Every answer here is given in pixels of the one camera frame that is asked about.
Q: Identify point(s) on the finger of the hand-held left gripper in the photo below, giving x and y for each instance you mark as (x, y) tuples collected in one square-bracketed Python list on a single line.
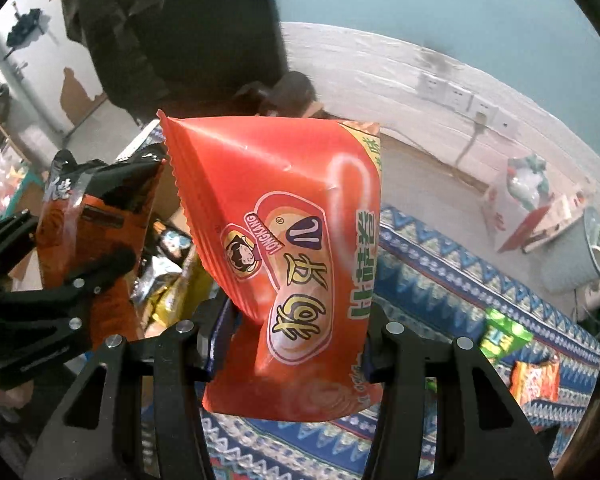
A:
[(5, 237), (80, 282)]

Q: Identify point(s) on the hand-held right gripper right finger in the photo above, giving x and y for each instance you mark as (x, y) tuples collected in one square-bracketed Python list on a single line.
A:
[(382, 342)]

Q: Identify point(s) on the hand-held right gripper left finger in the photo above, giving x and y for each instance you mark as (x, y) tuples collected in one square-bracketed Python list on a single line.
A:
[(215, 340)]

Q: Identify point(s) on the orange black snack packet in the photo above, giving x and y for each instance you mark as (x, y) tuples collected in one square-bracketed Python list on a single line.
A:
[(132, 215)]

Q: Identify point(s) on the blue cardboard box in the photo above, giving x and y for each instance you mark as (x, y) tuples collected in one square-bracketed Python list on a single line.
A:
[(172, 200)]

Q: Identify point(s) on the orange-red snack bag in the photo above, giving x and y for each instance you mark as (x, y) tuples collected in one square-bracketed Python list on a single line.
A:
[(280, 185)]

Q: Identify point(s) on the person's left hand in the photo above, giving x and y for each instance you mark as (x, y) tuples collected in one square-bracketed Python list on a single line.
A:
[(0, 395)]

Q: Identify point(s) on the yellow snack packet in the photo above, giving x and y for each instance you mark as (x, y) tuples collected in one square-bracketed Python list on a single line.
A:
[(185, 295)]

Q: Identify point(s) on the silver snack packet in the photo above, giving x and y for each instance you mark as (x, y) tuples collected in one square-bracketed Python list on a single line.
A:
[(152, 282)]

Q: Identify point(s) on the blue patterned cloth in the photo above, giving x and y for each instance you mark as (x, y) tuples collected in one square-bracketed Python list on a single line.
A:
[(430, 270)]

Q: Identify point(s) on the green snack packet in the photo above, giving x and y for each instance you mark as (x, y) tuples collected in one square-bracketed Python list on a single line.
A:
[(502, 337)]

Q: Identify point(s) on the small orange snack packet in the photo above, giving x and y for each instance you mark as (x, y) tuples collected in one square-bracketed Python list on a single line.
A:
[(535, 382)]

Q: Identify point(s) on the red paper bag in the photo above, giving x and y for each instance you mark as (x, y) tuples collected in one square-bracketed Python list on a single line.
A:
[(522, 230)]

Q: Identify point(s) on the light blue bucket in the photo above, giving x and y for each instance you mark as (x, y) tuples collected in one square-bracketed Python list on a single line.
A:
[(570, 260)]

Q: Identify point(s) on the clear plastic bag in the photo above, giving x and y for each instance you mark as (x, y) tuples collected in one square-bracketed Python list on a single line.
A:
[(522, 185)]

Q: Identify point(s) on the beige carton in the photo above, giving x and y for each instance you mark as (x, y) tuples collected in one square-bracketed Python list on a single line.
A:
[(562, 215)]

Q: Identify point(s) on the white kettle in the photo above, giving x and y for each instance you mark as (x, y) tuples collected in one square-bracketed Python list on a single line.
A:
[(597, 292)]

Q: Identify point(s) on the dark rounded object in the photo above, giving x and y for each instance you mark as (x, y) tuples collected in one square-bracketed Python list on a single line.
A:
[(290, 90)]

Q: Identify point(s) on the dark cabinet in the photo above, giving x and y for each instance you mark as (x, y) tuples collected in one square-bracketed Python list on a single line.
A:
[(190, 25)]

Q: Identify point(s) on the white wall socket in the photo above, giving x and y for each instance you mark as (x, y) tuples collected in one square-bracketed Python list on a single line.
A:
[(507, 122), (459, 96), (484, 105), (432, 85)]

